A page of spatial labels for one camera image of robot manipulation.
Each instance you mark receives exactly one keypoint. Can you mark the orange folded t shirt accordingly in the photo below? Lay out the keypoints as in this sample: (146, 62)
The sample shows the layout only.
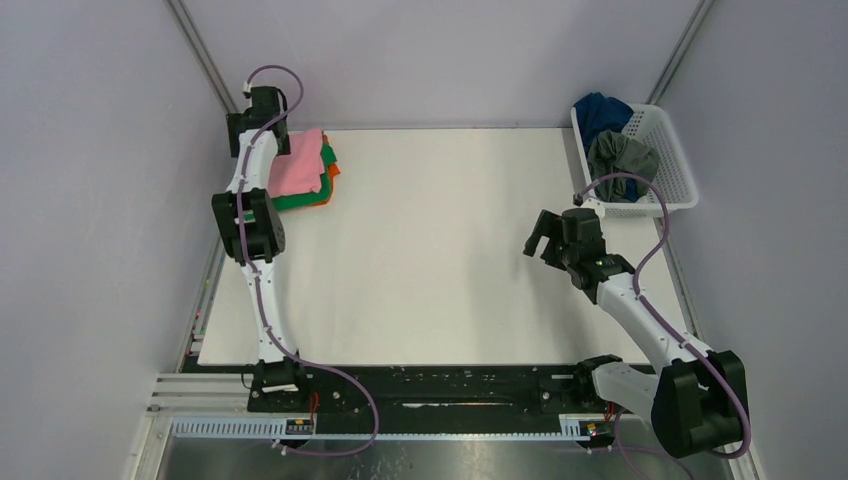
(332, 170)

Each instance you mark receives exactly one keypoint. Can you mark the green folded t shirt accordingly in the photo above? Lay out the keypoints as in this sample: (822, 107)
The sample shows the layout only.
(292, 202)

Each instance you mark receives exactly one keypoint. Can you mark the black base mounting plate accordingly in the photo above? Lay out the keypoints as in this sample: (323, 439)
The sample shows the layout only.
(504, 400)

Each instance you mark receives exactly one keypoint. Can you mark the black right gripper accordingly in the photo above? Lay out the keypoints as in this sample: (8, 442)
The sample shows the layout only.
(552, 241)

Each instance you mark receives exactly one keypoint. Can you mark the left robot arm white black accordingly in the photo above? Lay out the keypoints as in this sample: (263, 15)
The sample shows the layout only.
(254, 237)

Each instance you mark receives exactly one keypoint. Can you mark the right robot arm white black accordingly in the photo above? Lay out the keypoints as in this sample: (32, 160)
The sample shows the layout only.
(695, 399)

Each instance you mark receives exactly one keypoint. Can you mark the pink t shirt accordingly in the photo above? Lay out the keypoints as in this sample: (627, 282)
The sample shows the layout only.
(298, 172)

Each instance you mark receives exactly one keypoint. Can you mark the grey t shirt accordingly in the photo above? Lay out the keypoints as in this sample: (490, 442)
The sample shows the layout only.
(612, 152)

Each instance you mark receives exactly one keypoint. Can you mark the aluminium frame rail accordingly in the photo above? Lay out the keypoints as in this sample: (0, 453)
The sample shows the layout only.
(228, 393)

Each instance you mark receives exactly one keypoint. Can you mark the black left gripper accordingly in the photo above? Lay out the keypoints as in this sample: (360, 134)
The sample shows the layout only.
(258, 124)

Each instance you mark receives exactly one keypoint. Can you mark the dark blue t shirt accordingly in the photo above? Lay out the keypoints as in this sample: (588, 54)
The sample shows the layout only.
(596, 113)

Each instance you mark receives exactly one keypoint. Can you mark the white plastic laundry basket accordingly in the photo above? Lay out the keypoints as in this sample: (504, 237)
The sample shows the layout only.
(651, 126)

